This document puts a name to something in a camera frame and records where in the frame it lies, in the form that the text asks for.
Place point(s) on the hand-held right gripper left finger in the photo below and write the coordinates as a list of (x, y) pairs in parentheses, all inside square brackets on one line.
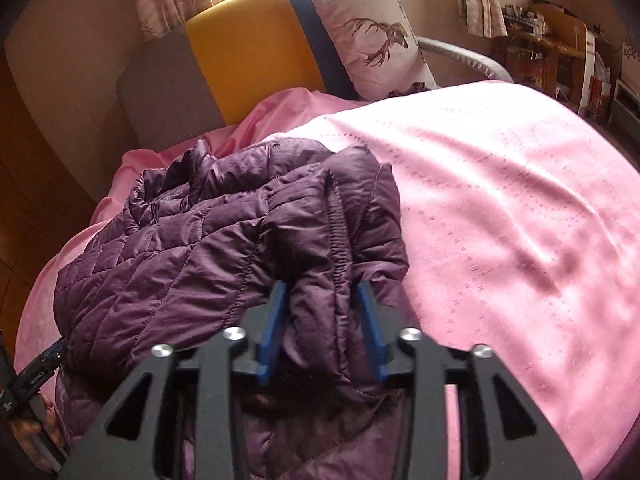
[(272, 332)]

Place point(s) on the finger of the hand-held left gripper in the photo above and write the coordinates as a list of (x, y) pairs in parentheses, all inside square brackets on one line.
[(42, 367)]

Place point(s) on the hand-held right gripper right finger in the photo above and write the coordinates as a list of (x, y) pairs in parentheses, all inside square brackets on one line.
[(374, 332)]

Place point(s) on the purple quilted puffer jacket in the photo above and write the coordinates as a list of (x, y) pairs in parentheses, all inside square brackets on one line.
[(200, 260)]

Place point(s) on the person's left hand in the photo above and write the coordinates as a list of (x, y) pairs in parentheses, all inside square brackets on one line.
[(31, 430)]

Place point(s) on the pink dotted blanket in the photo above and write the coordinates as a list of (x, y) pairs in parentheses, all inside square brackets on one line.
[(500, 210)]

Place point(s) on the brown wooden wardrobe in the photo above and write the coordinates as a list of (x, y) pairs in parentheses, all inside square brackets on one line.
[(30, 160)]

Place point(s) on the grey yellow blue headboard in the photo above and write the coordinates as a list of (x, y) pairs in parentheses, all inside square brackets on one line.
[(240, 50)]

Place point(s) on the white deer print pillow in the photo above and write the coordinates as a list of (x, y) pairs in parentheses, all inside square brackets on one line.
[(370, 20)]

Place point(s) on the white and red box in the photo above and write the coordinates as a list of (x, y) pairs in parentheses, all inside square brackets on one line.
[(597, 80)]

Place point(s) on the cluttered wooden desk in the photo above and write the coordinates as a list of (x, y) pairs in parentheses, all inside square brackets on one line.
[(570, 30)]

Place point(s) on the grey bed frame rail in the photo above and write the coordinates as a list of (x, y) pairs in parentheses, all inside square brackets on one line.
[(475, 57)]

